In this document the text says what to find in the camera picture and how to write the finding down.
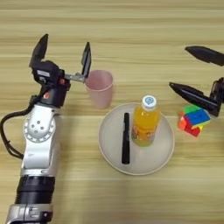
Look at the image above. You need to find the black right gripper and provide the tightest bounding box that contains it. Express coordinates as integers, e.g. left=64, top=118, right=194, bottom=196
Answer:
left=169, top=45, right=224, bottom=118

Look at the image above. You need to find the beige round plate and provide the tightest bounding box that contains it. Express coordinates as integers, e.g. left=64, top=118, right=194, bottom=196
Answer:
left=98, top=101, right=176, bottom=177

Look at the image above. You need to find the pink plastic cup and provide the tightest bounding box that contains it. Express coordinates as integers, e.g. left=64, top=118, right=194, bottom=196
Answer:
left=84, top=69, right=115, bottom=110

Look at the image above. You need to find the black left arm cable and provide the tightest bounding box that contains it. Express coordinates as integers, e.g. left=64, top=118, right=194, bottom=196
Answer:
left=0, top=94, right=40, bottom=160

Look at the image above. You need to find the orange juice bottle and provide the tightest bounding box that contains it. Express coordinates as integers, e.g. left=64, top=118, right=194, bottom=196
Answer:
left=130, top=94, right=162, bottom=148

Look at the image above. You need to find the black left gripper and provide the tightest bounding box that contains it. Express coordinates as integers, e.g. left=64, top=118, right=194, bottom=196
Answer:
left=29, top=33, right=93, bottom=109

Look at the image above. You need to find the black marker pen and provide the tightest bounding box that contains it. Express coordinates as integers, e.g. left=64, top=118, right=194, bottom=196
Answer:
left=121, top=112, right=131, bottom=165

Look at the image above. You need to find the multicolour puzzle cube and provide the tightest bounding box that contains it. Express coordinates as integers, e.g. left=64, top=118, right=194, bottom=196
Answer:
left=178, top=104, right=212, bottom=138

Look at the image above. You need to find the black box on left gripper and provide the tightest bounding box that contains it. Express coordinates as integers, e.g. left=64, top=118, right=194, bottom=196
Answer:
left=31, top=59, right=61, bottom=86

